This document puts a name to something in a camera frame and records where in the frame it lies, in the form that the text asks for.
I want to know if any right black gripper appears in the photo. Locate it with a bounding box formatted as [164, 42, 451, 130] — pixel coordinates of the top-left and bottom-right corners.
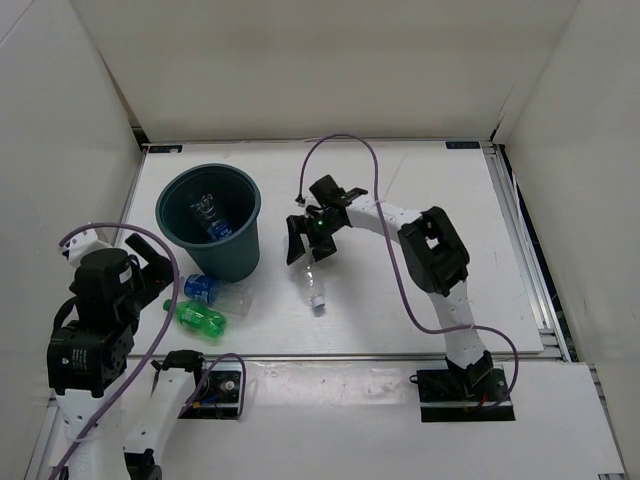
[288, 213, 344, 265]

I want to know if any clear crushed plastic bottle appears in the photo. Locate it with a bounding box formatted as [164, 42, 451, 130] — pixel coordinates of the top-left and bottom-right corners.
[287, 251, 326, 317]

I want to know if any green plastic soda bottle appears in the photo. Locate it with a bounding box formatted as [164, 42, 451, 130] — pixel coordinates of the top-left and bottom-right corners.
[173, 301, 227, 340]

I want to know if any clear bottle blue label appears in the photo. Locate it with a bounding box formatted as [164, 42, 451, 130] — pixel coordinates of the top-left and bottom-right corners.
[189, 193, 233, 241]

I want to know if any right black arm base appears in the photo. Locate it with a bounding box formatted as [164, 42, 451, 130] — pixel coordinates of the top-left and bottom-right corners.
[409, 367, 516, 423]

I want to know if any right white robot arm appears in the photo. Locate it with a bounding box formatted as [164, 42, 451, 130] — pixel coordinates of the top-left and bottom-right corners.
[286, 175, 493, 400]

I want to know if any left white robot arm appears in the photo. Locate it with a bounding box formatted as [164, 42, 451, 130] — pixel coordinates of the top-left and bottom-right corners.
[47, 231, 210, 479]

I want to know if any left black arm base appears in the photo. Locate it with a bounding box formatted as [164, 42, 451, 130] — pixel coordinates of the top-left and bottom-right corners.
[179, 368, 243, 420]

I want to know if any dark teal plastic bin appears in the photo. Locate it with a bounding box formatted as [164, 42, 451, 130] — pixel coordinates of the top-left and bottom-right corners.
[155, 164, 261, 282]

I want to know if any Pocari Sweat clear bottle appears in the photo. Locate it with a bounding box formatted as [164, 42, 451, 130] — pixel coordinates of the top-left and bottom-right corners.
[181, 274, 253, 317]

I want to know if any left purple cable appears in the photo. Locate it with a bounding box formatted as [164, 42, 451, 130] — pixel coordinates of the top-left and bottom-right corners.
[46, 223, 182, 480]

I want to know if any purple cable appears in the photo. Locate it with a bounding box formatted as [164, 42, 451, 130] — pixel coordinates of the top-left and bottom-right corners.
[296, 133, 521, 410]
[46, 223, 182, 480]

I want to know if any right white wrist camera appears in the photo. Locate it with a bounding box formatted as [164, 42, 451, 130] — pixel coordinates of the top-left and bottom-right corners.
[295, 195, 323, 216]

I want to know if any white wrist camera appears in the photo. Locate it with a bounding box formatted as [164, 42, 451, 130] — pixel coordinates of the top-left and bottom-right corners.
[295, 195, 323, 216]
[58, 229, 112, 268]

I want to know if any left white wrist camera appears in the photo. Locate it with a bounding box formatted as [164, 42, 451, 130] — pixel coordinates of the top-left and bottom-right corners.
[58, 229, 112, 268]

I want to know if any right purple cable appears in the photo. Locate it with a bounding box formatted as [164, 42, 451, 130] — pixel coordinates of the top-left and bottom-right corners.
[296, 133, 521, 410]

